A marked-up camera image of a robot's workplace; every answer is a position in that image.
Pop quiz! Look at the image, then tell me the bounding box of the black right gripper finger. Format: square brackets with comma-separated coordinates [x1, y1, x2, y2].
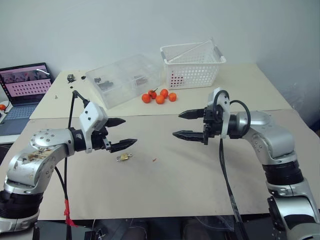
[178, 108, 206, 121]
[172, 129, 207, 144]

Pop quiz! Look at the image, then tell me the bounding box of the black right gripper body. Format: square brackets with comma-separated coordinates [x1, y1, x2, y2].
[202, 104, 224, 146]

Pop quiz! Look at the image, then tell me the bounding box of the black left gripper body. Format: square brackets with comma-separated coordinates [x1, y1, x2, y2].
[90, 126, 113, 152]

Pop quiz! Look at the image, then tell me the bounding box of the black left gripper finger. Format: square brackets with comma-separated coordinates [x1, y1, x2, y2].
[104, 117, 127, 129]
[109, 138, 139, 154]

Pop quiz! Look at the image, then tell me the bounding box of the dark metal parts pile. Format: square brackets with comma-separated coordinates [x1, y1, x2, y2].
[93, 76, 116, 91]

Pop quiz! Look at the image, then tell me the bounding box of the white perforated plastic basket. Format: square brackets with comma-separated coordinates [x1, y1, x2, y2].
[159, 37, 227, 91]

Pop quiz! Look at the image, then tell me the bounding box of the clear plastic compartment box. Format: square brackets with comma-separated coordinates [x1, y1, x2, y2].
[85, 53, 161, 110]

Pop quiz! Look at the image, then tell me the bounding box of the clear plastic sheet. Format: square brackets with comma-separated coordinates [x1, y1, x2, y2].
[194, 213, 236, 234]

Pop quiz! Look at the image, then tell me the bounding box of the open blue laptop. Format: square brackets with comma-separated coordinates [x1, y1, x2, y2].
[0, 62, 55, 137]

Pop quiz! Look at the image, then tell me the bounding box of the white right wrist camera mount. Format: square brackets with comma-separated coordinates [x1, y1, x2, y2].
[207, 87, 231, 140]

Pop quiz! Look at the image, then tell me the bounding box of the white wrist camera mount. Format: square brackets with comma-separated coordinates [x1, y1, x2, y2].
[79, 101, 108, 154]
[207, 87, 231, 140]

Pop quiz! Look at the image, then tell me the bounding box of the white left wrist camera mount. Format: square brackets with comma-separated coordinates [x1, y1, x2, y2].
[79, 101, 108, 154]

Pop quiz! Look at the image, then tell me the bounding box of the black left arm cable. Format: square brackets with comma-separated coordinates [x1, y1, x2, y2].
[54, 90, 90, 240]

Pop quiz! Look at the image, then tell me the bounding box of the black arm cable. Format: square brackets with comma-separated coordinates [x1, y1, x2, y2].
[212, 89, 252, 240]
[54, 90, 90, 240]

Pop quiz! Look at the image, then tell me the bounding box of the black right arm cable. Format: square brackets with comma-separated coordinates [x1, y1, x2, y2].
[212, 89, 252, 240]

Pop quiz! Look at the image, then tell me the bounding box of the red tape on cable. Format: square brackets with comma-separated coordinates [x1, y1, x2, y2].
[63, 199, 79, 228]

